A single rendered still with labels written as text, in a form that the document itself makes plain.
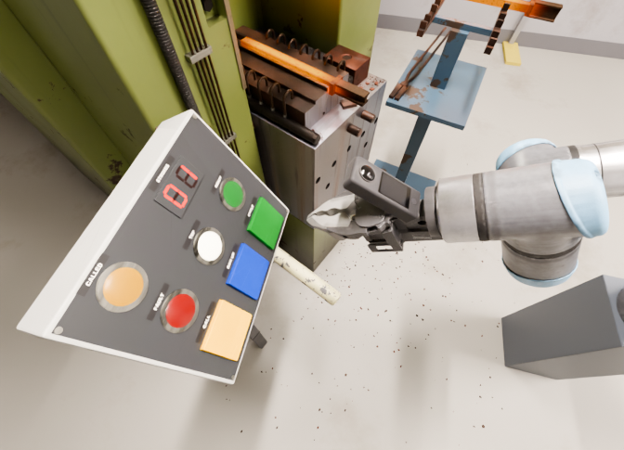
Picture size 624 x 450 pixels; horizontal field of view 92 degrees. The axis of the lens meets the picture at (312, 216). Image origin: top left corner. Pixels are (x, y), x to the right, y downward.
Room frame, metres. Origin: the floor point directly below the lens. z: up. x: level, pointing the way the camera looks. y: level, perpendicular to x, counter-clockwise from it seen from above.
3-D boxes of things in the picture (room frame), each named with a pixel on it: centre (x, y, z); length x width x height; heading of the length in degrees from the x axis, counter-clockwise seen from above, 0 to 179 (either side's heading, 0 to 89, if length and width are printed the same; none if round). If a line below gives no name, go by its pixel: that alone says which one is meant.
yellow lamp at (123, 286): (0.11, 0.22, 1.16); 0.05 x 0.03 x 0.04; 142
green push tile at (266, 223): (0.29, 0.09, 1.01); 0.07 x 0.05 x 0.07; 167
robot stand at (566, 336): (0.21, -1.00, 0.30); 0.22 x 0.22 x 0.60; 76
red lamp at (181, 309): (0.10, 0.18, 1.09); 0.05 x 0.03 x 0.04; 142
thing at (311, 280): (0.38, 0.10, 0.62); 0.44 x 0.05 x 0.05; 52
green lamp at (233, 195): (0.30, 0.13, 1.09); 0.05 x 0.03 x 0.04; 142
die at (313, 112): (0.84, 0.12, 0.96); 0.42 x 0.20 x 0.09; 52
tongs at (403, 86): (1.23, -0.48, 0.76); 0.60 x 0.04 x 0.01; 147
